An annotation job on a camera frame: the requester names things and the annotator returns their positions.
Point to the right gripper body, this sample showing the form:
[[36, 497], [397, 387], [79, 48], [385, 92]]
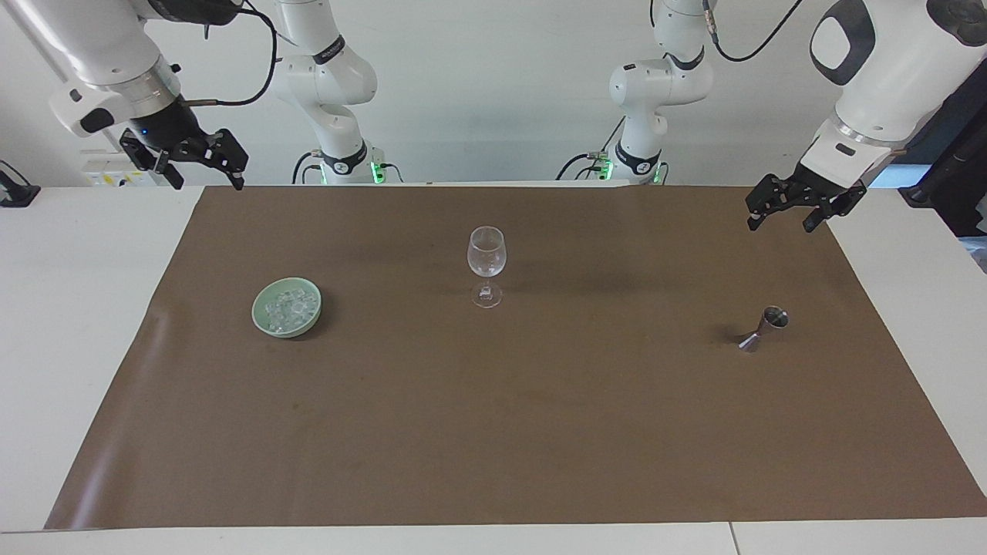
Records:
[[166, 122]]

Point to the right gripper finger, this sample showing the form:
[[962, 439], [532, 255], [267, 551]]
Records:
[[146, 158], [224, 154]]

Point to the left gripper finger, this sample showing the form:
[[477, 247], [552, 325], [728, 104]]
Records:
[[771, 199], [826, 211]]

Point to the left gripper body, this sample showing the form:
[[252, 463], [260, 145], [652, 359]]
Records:
[[831, 187]]

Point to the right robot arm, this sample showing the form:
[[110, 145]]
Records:
[[100, 38]]

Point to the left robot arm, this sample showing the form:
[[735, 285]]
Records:
[[894, 69]]

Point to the clear ice cubes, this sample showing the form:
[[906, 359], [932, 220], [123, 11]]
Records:
[[289, 308]]

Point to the clear wine glass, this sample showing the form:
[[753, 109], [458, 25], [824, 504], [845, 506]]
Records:
[[486, 254]]

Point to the white socket box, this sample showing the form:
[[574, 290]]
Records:
[[108, 171]]

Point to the steel jigger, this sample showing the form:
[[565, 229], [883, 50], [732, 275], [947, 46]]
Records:
[[767, 324]]

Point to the black stand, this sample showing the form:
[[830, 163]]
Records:
[[17, 193], [960, 154]]

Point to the green ceramic bowl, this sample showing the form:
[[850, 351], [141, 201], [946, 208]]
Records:
[[266, 325]]

